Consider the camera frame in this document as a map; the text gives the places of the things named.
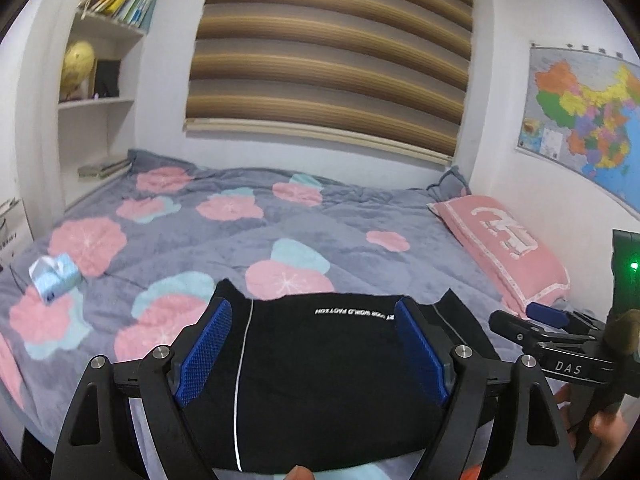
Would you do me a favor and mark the person's left hand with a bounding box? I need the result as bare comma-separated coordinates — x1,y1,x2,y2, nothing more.
284,465,314,480

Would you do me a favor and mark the white wall bookshelf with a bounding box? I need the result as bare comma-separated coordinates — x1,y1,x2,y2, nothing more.
15,0,151,237

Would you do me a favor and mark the person's right hand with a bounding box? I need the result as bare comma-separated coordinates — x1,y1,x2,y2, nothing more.
554,384,639,479

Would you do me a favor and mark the stack of flat books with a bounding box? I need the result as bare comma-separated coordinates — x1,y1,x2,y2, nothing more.
77,156,130,179

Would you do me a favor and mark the colourful wall map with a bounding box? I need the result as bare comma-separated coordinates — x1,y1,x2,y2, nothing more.
516,46,639,214

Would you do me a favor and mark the brown striped window blind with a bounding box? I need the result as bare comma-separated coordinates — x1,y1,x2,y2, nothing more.
186,0,473,160

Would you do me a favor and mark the black garment with white lettering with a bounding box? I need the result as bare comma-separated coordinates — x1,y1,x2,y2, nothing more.
171,278,501,475

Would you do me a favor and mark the blue white tissue pack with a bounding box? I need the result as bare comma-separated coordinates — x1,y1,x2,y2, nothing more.
28,254,82,304

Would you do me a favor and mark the pink pillow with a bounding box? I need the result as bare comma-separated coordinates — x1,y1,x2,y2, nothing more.
428,195,572,318

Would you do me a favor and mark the grey cat-ear cushion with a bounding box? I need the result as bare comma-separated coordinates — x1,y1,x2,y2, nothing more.
426,166,472,203

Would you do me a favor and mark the black box on shelf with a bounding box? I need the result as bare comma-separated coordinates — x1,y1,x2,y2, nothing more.
93,60,120,99

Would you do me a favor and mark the grey floral bed blanket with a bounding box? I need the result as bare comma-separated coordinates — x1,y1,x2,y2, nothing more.
1,151,501,448

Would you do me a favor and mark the yellow globe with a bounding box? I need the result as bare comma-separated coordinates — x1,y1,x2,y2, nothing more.
60,40,96,101

